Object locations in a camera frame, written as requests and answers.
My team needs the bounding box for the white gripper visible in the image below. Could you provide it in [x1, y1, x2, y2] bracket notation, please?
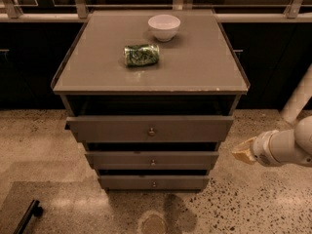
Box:
[232, 130, 281, 167]

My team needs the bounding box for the grey top drawer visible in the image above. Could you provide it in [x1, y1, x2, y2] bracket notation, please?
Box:
[66, 115, 234, 142]

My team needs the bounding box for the grey drawer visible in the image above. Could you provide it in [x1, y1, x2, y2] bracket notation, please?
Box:
[66, 115, 234, 142]
[86, 151, 218, 170]
[98, 175, 208, 190]

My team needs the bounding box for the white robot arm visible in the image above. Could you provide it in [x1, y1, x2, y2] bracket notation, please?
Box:
[232, 65, 312, 167]

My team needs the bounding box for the grey drawer cabinet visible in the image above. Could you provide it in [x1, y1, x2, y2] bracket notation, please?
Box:
[52, 10, 250, 179]

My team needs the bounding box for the grey bottom drawer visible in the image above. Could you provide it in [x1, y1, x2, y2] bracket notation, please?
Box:
[98, 175, 208, 190]

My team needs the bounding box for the grey middle drawer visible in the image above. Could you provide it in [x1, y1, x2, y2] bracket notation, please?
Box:
[86, 151, 218, 170]

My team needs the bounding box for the white ceramic bowl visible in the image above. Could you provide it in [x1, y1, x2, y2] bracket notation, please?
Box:
[148, 15, 180, 42]

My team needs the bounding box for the black bar handle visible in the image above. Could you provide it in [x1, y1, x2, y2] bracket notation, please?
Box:
[13, 200, 43, 234]

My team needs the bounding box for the metal railing frame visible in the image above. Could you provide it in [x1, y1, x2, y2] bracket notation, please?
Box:
[1, 0, 312, 22]

